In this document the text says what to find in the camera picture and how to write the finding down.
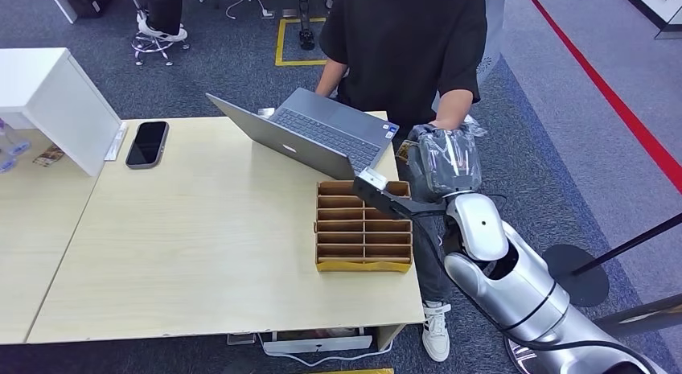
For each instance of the black stanchion with round base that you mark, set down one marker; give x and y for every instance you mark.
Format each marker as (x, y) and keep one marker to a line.
(583, 286)

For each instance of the chrome stool base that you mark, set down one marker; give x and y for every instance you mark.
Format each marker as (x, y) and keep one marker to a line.
(154, 45)

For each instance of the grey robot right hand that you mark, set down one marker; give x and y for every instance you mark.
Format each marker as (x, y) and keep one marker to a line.
(447, 161)

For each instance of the small patterned card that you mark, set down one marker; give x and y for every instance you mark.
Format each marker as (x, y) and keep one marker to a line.
(405, 150)

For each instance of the person's left forearm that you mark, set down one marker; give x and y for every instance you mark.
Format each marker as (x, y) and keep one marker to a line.
(453, 108)

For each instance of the black floor stand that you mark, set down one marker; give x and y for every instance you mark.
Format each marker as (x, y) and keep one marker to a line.
(305, 20)

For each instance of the clear water bottle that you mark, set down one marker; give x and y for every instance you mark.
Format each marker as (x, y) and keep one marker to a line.
(6, 162)
(15, 143)

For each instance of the printed paper label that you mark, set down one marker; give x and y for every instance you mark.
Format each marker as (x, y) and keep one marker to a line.
(49, 156)

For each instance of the grey open laptop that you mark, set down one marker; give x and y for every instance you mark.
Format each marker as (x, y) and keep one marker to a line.
(319, 132)

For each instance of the seated person's legs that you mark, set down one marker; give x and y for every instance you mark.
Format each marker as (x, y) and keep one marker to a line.
(162, 12)

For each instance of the chrome stanchion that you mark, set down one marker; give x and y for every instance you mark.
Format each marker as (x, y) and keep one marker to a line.
(639, 315)

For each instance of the black smartphone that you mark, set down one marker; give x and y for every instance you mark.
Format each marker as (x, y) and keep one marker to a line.
(147, 144)

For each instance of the white flat strip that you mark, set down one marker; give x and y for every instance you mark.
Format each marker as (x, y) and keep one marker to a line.
(116, 142)

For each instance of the white furniture with dark frame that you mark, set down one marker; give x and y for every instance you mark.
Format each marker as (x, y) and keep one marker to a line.
(652, 6)

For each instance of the white cabinet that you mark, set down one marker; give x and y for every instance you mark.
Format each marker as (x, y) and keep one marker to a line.
(58, 105)

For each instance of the grey box under desk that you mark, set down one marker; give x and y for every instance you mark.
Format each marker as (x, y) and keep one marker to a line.
(241, 339)

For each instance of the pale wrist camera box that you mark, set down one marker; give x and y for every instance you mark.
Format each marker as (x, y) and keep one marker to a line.
(373, 178)

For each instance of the clear plastic bag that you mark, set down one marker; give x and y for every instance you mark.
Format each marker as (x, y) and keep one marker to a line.
(477, 127)

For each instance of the person's right forearm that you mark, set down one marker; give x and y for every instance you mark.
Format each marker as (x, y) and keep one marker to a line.
(330, 77)

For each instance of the cardboard divider box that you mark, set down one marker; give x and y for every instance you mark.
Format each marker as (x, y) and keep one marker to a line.
(362, 233)

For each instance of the white patterned column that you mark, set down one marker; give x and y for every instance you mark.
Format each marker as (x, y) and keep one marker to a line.
(493, 30)

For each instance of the person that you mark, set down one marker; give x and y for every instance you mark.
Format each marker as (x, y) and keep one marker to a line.
(399, 41)

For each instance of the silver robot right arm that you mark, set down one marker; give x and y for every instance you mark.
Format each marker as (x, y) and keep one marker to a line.
(527, 291)

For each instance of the white device under desk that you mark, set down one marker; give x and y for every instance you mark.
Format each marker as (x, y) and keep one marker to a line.
(319, 344)

